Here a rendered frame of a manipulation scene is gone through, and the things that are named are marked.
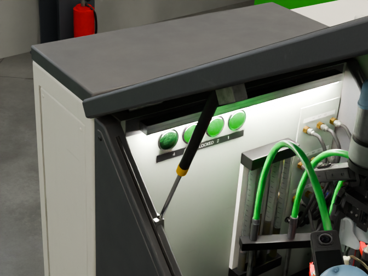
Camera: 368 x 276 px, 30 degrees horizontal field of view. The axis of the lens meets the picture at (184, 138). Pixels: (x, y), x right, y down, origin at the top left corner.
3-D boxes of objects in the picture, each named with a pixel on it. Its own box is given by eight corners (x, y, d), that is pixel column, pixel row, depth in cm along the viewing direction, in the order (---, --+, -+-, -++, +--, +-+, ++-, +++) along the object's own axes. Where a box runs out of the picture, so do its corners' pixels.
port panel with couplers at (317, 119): (293, 223, 173) (310, 113, 158) (283, 216, 175) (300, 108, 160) (329, 208, 180) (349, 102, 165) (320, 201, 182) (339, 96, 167)
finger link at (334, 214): (332, 239, 129) (339, 200, 125) (326, 234, 130) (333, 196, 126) (349, 231, 132) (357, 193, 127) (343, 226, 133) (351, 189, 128)
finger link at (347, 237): (350, 269, 129) (358, 229, 125) (327, 252, 133) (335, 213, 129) (361, 264, 131) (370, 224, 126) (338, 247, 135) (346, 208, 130)
